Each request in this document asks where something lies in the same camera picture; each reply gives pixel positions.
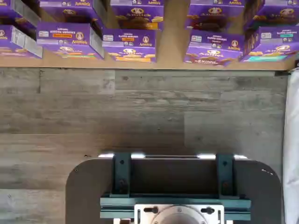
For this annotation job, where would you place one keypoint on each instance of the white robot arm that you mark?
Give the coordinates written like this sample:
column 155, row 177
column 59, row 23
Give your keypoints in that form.
column 180, row 217

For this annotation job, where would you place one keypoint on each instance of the wooden shelf board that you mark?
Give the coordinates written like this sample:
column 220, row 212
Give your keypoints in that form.
column 172, row 46

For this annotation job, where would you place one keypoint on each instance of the purple Annie's snack box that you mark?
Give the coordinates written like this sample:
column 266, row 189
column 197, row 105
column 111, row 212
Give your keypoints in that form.
column 215, row 38
column 215, row 14
column 278, row 14
column 137, row 14
column 63, row 32
column 67, row 11
column 7, row 35
column 128, row 37
column 275, row 35
column 9, row 9

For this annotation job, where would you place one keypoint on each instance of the silver mounting plate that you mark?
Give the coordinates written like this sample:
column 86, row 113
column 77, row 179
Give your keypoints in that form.
column 140, row 217

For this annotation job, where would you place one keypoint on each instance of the plain white curtain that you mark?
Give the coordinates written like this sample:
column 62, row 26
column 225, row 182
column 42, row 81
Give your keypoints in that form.
column 293, row 140

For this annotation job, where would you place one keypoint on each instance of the green aluminium mount frame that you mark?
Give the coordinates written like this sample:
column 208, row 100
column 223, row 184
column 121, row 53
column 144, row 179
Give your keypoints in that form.
column 121, row 172

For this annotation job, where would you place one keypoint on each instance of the dark rounded base plate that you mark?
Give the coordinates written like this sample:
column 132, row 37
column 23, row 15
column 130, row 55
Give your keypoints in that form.
column 88, row 191

